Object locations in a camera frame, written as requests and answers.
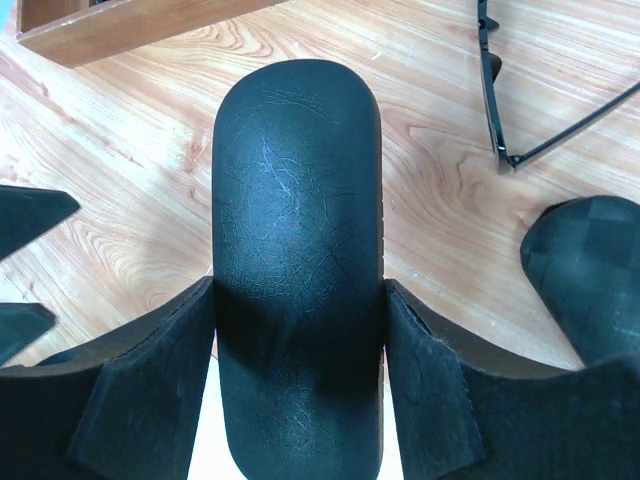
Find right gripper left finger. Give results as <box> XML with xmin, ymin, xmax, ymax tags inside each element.
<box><xmin>1</xmin><ymin>276</ymin><xmax>215</xmax><ymax>479</ymax></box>

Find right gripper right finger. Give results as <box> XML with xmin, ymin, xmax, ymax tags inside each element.
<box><xmin>385</xmin><ymin>279</ymin><xmax>639</xmax><ymax>479</ymax></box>

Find black sunglasses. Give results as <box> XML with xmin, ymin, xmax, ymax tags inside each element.
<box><xmin>476</xmin><ymin>1</ymin><xmax>639</xmax><ymax>172</ymax></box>

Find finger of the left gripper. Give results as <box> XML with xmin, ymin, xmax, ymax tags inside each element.
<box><xmin>0</xmin><ymin>303</ymin><xmax>56</xmax><ymax>365</ymax></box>
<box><xmin>1</xmin><ymin>185</ymin><xmax>80</xmax><ymax>260</ymax></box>

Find wooden divided organizer tray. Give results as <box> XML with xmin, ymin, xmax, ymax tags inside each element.
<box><xmin>16</xmin><ymin>0</ymin><xmax>278</xmax><ymax>68</ymax></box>

